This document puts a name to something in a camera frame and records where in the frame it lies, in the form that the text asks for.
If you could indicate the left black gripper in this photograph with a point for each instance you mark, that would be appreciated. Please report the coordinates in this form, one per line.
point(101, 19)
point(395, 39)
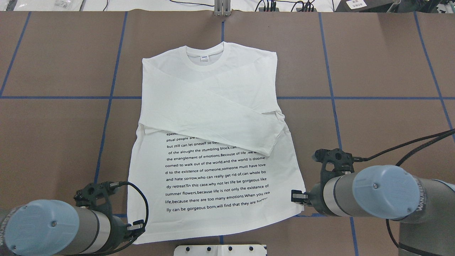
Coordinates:
point(125, 231)

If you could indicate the aluminium frame post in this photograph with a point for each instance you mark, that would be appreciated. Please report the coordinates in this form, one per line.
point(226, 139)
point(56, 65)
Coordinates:
point(222, 8)

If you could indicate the white long-sleeve printed shirt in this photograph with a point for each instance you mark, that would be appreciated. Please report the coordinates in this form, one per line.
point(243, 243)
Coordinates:
point(213, 153)

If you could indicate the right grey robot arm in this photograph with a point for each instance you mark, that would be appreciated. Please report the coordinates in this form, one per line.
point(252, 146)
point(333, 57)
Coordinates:
point(424, 208)

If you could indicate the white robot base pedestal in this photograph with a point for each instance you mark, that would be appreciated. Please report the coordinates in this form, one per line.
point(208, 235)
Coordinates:
point(222, 250)

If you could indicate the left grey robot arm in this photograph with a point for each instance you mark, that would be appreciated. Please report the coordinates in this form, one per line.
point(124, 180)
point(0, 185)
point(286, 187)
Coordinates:
point(55, 228)

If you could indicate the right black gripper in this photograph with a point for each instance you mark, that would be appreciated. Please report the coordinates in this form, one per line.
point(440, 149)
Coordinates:
point(314, 197)

